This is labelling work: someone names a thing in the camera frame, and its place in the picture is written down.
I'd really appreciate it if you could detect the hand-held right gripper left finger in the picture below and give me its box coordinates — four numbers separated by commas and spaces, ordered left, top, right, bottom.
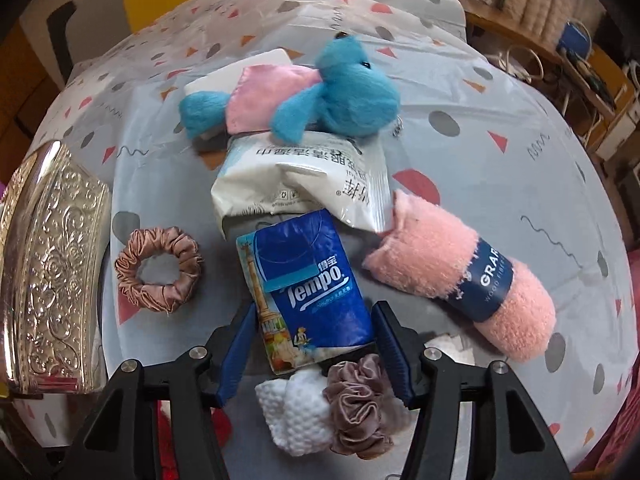
60, 305, 258, 480

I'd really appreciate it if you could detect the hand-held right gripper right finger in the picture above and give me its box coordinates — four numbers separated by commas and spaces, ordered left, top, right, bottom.
370, 300, 573, 480

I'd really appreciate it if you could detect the mauve satin scrunchie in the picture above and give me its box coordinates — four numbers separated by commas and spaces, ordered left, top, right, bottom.
322, 353, 413, 460

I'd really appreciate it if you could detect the white knitted cloth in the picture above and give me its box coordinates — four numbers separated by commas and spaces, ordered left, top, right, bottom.
255, 371, 342, 457

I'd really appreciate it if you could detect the blue tissue pack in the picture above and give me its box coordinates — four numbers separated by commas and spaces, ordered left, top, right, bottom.
236, 208, 376, 375

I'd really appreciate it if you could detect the red cartoon sock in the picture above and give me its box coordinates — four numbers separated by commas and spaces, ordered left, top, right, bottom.
152, 400, 232, 480

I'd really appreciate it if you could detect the pink satin scrunchie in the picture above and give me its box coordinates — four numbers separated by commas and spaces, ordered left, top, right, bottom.
114, 226, 202, 313

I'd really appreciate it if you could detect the blue plush toy pink cloth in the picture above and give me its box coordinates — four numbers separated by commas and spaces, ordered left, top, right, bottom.
178, 32, 407, 145

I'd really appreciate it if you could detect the white sponge block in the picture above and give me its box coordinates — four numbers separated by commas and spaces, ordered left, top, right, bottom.
183, 48, 293, 98

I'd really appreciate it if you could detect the pink rolled towel navy label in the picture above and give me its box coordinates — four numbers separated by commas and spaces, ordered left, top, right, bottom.
362, 190, 557, 364

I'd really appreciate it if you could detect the white wet wipe packet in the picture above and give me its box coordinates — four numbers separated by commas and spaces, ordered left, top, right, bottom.
210, 131, 397, 237

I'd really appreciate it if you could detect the white patterned tablecloth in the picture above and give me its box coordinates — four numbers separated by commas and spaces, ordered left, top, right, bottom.
0, 0, 637, 480

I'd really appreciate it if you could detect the wooden shelf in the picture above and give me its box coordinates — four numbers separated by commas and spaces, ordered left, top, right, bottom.
465, 7, 640, 161

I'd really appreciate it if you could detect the wooden wardrobe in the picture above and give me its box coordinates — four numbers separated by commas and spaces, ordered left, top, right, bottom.
0, 10, 68, 136

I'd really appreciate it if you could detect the blue round object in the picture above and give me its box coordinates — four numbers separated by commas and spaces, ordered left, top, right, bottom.
556, 20, 594, 59

